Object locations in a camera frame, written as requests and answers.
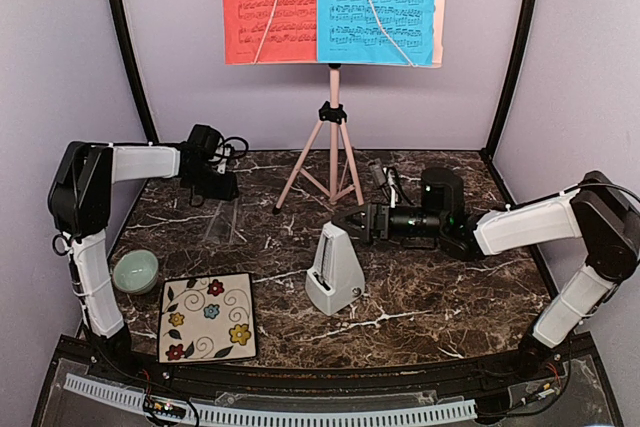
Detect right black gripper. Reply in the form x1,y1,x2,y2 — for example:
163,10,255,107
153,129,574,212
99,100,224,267
333,203,446,244

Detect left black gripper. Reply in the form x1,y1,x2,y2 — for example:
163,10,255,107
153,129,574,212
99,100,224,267
185,164,238,201

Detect white metronome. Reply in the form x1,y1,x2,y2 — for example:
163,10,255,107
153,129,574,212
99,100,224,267
305,222,365,316

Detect clear metronome cover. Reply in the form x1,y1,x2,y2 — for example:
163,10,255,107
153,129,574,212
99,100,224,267
203,199,240,245

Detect pink music stand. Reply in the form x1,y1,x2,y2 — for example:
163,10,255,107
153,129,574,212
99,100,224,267
285,0,445,202

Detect red sheet music paper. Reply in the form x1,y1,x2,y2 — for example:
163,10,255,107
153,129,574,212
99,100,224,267
223,0,317,65

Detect blue sheet music paper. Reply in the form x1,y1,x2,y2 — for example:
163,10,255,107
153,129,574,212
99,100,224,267
317,0,436,67

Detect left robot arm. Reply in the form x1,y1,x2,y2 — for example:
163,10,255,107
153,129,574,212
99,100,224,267
47,124,248,341

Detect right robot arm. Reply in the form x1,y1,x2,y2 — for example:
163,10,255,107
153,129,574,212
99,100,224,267
332,167,639,381

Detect pale green bowl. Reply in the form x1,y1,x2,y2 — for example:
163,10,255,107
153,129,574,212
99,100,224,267
112,249,159,295

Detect floral square plate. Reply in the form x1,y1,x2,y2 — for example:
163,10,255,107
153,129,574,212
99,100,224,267
157,272,258,365

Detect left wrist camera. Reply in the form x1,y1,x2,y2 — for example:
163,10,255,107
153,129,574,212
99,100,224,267
210,136,249,174

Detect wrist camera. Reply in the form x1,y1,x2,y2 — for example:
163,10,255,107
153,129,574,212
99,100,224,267
368,159,414,208
210,136,249,174

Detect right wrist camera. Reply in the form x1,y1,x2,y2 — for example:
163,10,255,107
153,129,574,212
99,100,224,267
368,159,414,208

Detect grey slotted cable duct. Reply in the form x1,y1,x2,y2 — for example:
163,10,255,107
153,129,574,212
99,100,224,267
63,374,477,426

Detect left black frame post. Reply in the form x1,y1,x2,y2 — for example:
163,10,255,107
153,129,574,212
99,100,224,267
108,0,159,143

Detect black frame post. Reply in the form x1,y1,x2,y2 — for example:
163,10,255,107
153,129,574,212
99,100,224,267
108,0,159,143
483,0,536,161

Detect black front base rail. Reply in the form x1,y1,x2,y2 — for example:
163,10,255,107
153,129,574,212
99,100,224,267
32,333,622,426

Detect right black frame post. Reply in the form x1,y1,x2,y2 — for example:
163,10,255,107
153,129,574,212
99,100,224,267
483,0,536,161

